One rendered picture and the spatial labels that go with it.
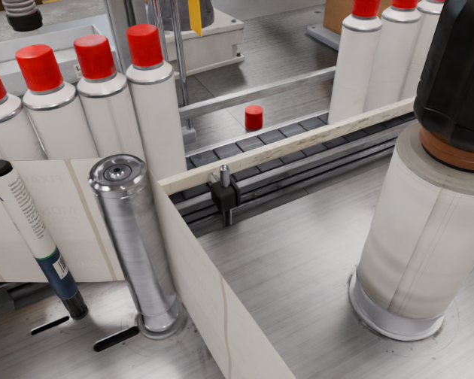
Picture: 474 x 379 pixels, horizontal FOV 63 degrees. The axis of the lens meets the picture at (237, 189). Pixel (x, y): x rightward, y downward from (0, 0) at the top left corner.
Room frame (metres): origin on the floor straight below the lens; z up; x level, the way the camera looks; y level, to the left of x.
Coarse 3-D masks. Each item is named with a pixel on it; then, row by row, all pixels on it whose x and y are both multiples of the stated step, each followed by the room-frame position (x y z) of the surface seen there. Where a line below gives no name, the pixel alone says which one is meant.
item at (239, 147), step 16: (288, 128) 0.52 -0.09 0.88; (304, 128) 0.52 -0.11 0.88; (368, 128) 0.52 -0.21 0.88; (384, 128) 0.52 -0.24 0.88; (240, 144) 0.48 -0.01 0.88; (256, 144) 0.48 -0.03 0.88; (320, 144) 0.48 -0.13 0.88; (336, 144) 0.48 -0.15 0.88; (192, 160) 0.45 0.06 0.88; (208, 160) 0.45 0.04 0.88; (272, 160) 0.44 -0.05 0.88; (288, 160) 0.44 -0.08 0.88; (240, 176) 0.41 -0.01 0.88; (192, 192) 0.38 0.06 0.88; (208, 192) 0.38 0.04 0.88
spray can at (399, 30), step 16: (400, 0) 0.55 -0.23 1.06; (416, 0) 0.54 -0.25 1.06; (384, 16) 0.55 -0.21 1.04; (400, 16) 0.54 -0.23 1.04; (416, 16) 0.54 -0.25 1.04; (384, 32) 0.55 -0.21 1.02; (400, 32) 0.53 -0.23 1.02; (384, 48) 0.54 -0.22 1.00; (400, 48) 0.53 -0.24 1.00; (384, 64) 0.54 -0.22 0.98; (400, 64) 0.53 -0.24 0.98; (384, 80) 0.53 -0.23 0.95; (400, 80) 0.54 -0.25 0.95; (368, 96) 0.55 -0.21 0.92; (384, 96) 0.53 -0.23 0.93
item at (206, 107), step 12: (312, 72) 0.55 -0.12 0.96; (324, 72) 0.55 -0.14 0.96; (276, 84) 0.51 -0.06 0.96; (288, 84) 0.52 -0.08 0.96; (300, 84) 0.53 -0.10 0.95; (228, 96) 0.48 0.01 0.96; (240, 96) 0.48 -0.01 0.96; (252, 96) 0.49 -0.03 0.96; (264, 96) 0.50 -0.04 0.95; (180, 108) 0.45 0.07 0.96; (192, 108) 0.45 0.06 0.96; (204, 108) 0.46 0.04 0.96; (216, 108) 0.47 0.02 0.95
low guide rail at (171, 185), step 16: (368, 112) 0.51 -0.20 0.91; (384, 112) 0.51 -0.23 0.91; (400, 112) 0.53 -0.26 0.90; (320, 128) 0.47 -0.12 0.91; (336, 128) 0.47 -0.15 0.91; (352, 128) 0.48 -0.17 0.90; (272, 144) 0.43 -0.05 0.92; (288, 144) 0.43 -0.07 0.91; (304, 144) 0.45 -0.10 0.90; (224, 160) 0.40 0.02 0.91; (240, 160) 0.40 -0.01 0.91; (256, 160) 0.41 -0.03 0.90; (176, 176) 0.37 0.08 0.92; (192, 176) 0.37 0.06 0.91; (176, 192) 0.36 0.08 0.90
